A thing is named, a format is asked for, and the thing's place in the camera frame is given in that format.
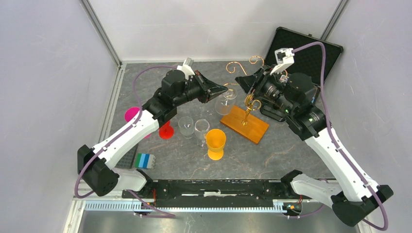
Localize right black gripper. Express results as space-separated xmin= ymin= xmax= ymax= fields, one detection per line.
xmin=235 ymin=64 xmax=295 ymax=115

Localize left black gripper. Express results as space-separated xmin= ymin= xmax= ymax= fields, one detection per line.
xmin=174 ymin=71 xmax=228 ymax=107

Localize clear glass back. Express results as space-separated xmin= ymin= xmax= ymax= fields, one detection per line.
xmin=194 ymin=119 xmax=210 ymax=148

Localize gold wire glass rack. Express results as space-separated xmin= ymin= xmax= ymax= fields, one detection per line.
xmin=220 ymin=56 xmax=271 ymax=145

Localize clear textured glass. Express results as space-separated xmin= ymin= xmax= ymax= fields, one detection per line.
xmin=178 ymin=116 xmax=194 ymax=139

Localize yellow wine glass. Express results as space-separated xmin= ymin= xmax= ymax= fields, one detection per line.
xmin=206 ymin=129 xmax=226 ymax=161

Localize red wine glass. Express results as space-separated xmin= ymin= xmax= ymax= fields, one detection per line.
xmin=158 ymin=121 xmax=174 ymax=140

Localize pink wine glass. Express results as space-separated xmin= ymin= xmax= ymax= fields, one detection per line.
xmin=124 ymin=107 xmax=152 ymax=138

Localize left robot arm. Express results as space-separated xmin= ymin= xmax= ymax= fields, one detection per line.
xmin=74 ymin=69 xmax=228 ymax=198

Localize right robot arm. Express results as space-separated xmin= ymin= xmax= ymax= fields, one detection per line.
xmin=236 ymin=67 xmax=393 ymax=227

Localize black poker chip case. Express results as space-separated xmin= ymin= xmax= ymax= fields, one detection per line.
xmin=264 ymin=27 xmax=343 ymax=103

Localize green blue lego block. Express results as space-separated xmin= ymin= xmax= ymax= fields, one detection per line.
xmin=134 ymin=153 xmax=155 ymax=169

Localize grey lego baseplate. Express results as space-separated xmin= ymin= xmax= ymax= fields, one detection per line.
xmin=116 ymin=144 xmax=138 ymax=169

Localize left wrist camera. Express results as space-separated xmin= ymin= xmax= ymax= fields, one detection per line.
xmin=176 ymin=57 xmax=195 ymax=80

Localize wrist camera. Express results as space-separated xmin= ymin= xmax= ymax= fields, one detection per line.
xmin=270 ymin=48 xmax=294 ymax=75
xmin=176 ymin=57 xmax=195 ymax=80

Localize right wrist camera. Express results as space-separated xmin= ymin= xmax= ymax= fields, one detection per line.
xmin=270 ymin=48 xmax=294 ymax=75

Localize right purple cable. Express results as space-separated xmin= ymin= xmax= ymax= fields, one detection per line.
xmin=283 ymin=41 xmax=389 ymax=232

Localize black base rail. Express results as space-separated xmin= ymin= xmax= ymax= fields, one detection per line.
xmin=136 ymin=179 xmax=320 ymax=215

